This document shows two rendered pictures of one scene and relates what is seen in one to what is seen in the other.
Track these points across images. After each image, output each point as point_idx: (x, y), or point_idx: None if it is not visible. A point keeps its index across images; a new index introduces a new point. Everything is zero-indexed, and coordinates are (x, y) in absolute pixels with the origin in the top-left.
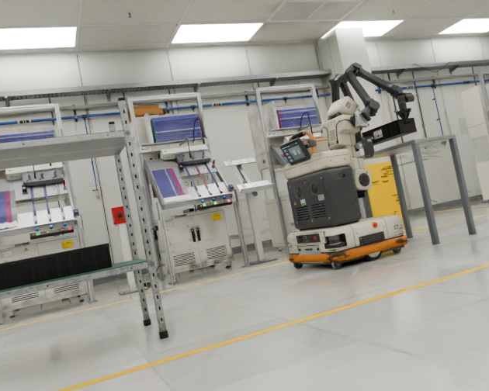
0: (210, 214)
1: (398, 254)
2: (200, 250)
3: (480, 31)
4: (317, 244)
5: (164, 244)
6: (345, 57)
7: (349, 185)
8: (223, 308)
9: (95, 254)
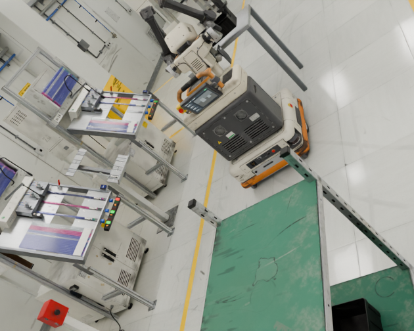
0: (100, 227)
1: (310, 113)
2: (123, 261)
3: None
4: (278, 154)
5: (117, 287)
6: (4, 10)
7: (261, 90)
8: (363, 249)
9: (372, 320)
